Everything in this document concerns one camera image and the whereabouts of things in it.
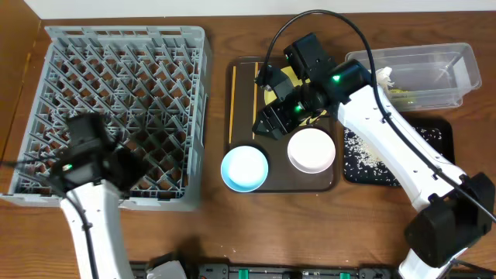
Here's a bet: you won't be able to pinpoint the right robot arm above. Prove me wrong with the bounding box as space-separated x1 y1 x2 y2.
253 34 495 278

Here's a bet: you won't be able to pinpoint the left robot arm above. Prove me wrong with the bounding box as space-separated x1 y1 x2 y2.
46 113 146 278

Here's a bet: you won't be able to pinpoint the white bowl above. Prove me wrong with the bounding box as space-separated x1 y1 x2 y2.
287 128 336 174

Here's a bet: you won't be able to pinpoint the dark brown serving tray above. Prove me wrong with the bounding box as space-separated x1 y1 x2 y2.
224 57 340 194

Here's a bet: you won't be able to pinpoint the clear plastic bin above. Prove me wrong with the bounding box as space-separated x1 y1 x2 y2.
344 42 483 113

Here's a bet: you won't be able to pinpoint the grey dishwasher rack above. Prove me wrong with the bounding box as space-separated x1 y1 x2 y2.
2 26 212 212

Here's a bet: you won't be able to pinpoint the white tissue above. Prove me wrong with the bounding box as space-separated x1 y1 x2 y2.
376 67 394 91

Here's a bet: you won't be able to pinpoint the light blue bowl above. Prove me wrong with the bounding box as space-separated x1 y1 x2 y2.
220 146 269 193

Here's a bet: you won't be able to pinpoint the yellow plate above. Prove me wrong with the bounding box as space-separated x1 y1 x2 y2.
263 66 328 126

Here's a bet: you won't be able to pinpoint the black waste tray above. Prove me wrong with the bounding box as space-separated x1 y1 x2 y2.
343 115 455 188

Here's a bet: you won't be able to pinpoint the rice and food scraps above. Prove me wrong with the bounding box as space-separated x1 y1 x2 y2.
343 127 455 187

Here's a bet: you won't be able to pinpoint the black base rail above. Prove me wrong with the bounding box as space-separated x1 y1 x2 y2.
129 261 408 279

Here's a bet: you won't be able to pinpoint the green snack wrapper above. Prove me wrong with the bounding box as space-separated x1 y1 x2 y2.
388 89 416 106

